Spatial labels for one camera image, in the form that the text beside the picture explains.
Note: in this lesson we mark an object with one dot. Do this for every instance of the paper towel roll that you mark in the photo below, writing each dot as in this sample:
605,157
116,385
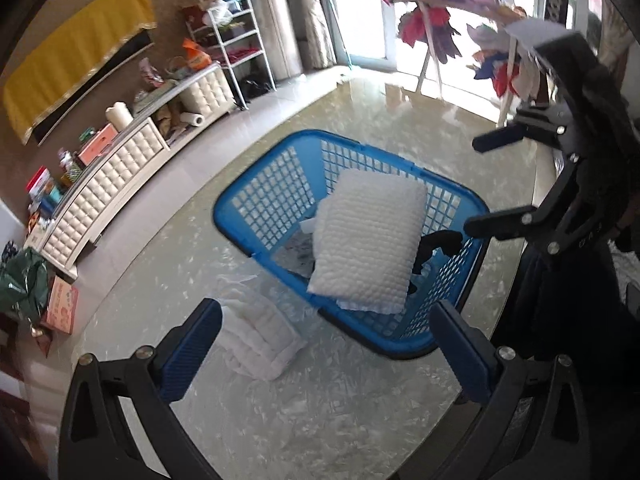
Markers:
192,120

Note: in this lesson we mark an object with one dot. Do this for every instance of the pink patterned box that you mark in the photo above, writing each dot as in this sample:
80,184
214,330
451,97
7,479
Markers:
61,305

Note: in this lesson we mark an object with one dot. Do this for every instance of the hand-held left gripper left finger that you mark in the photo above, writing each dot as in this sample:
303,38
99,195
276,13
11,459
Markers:
192,350

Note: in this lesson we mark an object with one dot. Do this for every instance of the grey rolled mat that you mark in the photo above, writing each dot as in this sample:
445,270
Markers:
280,15

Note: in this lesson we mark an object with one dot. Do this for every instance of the green small box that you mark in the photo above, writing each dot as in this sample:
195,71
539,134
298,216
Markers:
87,136

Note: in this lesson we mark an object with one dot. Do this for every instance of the white textured cover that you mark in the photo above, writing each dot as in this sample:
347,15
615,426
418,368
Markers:
627,275

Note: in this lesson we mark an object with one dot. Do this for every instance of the black television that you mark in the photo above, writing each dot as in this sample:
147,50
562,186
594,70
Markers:
137,42

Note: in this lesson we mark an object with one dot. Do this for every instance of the white cloth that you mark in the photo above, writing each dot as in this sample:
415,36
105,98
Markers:
260,340

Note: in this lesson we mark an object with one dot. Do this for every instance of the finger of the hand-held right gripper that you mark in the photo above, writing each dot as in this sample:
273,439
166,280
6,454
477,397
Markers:
500,222
500,139

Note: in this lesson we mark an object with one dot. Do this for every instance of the grey cloth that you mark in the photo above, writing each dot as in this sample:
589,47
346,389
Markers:
300,255

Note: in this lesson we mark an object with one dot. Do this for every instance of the white metal shelf rack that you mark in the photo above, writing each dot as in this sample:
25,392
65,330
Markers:
260,37

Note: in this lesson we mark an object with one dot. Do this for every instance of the black cloth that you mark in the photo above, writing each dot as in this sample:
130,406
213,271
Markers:
440,240

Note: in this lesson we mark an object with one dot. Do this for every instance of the white tufted cabinet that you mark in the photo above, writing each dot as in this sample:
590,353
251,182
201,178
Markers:
100,195

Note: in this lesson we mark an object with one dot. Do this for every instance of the beige curtain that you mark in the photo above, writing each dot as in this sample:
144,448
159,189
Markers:
317,15

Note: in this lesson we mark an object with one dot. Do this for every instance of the green bag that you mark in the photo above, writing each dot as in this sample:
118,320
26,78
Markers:
22,285

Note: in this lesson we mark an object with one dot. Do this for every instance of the brown paper bag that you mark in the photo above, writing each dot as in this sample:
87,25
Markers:
162,120

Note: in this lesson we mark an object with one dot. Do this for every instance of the orange bag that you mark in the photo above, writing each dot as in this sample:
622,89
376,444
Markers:
196,56

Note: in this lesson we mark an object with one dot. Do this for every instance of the white knitted towel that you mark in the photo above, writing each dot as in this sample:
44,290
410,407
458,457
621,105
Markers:
365,235

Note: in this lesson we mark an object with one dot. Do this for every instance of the pile of hanging clothes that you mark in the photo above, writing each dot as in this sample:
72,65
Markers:
415,25

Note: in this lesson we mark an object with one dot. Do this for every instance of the white candle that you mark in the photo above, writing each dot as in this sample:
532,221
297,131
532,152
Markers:
120,117

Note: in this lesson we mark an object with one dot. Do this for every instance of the yellow cloth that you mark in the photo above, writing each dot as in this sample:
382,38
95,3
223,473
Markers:
70,55

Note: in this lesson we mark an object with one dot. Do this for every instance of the white clothes drying rack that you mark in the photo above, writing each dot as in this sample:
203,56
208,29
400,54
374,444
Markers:
506,90

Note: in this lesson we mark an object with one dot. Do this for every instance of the mop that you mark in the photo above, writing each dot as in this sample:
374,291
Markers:
348,60

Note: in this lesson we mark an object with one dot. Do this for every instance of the black bag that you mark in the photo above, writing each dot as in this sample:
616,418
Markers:
255,87

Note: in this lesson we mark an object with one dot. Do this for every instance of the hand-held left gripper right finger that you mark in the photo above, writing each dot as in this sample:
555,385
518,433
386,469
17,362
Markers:
462,355

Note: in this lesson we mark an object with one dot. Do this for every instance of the red white box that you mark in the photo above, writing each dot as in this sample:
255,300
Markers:
37,182

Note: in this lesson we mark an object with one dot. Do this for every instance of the white plastic bag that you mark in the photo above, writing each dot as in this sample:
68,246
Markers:
220,12

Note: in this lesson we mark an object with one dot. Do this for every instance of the blue plastic laundry basket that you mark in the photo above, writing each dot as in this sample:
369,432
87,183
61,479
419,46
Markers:
395,342

